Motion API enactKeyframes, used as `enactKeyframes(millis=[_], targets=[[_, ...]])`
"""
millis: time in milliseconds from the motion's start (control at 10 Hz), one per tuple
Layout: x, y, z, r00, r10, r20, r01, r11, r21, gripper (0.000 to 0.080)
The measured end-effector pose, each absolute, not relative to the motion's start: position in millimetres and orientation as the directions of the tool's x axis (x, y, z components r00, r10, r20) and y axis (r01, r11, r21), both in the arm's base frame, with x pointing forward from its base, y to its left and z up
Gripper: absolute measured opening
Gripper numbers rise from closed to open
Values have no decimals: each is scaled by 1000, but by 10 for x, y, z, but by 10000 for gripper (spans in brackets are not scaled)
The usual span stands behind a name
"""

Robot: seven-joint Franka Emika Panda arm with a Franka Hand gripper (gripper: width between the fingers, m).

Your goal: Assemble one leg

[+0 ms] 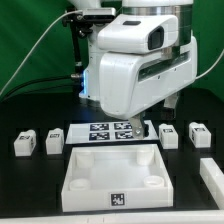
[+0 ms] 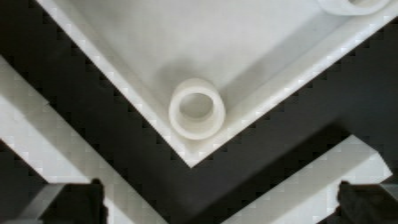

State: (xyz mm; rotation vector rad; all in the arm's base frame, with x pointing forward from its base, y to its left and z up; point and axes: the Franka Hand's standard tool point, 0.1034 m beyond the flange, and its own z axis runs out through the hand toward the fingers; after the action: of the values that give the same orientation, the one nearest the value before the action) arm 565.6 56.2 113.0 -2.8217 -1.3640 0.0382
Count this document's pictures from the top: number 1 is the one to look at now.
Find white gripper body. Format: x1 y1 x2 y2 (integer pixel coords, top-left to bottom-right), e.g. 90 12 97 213
99 36 197 119

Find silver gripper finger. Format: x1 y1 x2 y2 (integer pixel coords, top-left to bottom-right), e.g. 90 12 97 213
161 93 179 120
129 114 145 139

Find white square tabletop part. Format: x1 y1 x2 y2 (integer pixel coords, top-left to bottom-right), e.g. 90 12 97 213
61 144 174 212

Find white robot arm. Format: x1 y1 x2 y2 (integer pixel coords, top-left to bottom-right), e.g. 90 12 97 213
68 0 197 139

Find white sheet with markers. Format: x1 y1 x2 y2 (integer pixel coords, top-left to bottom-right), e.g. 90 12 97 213
65 120 160 145

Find white cable right side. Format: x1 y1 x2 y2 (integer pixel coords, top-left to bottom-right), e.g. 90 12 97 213
195 49 224 81

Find black base cables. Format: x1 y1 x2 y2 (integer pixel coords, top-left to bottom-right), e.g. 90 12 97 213
0 74 84 102

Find black camera stand pole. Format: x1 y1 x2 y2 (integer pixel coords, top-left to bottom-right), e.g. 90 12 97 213
62 8 92 80

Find grey camera on stand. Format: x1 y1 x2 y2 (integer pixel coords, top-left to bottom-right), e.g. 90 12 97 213
82 8 116 23

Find white L-shaped obstacle wall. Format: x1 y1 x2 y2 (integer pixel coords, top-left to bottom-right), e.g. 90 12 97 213
200 158 224 210

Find white camera cable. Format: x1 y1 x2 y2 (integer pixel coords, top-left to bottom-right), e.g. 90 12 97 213
0 9 84 97

